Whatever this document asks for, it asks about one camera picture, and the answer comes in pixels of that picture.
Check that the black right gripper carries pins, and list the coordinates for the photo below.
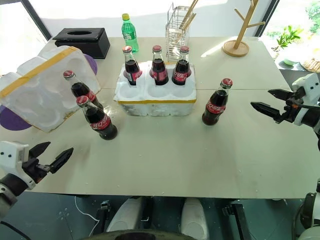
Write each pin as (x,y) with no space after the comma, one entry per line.
(293,105)

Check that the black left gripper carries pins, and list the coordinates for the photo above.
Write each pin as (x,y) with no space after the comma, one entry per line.
(33,170)

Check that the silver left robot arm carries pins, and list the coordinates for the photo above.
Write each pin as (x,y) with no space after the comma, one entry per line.
(8,192)

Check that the glass cola bottle red cap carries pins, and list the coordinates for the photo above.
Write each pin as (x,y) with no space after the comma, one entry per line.
(132,68)
(215,107)
(83,91)
(181,71)
(159,70)
(101,122)

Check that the white foam lid yellow tape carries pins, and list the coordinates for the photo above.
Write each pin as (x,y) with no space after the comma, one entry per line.
(42,87)

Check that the white foam bottle tray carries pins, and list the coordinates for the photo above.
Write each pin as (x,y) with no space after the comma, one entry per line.
(157,105)

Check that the black tissue box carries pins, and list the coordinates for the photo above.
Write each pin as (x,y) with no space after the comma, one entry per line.
(97,43)

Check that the green bowl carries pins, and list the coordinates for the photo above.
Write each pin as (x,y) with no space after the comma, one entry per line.
(291,62)

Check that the round purple mat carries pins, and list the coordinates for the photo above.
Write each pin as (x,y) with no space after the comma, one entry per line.
(12,121)

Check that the woven basket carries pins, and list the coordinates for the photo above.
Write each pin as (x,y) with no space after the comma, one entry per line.
(312,64)

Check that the green potted plant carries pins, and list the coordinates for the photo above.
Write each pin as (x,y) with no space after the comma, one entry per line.
(287,37)

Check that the wooden mug tree stand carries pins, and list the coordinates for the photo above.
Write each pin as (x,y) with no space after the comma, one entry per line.
(236,47)

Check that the black table leg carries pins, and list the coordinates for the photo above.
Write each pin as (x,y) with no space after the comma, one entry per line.
(102,215)
(237,220)

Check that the white rounded shell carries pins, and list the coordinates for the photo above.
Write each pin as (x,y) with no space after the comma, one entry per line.
(127,217)
(193,217)

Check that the wooden chopstick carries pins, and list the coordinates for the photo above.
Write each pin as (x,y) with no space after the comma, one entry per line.
(191,8)
(188,22)

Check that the dark rounded shape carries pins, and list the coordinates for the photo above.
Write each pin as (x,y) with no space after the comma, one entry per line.
(140,236)

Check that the green plastic soda bottle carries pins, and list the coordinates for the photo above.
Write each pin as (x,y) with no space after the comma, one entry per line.
(130,37)

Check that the black window frame post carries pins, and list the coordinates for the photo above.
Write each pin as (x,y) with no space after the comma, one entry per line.
(37,20)
(267,17)

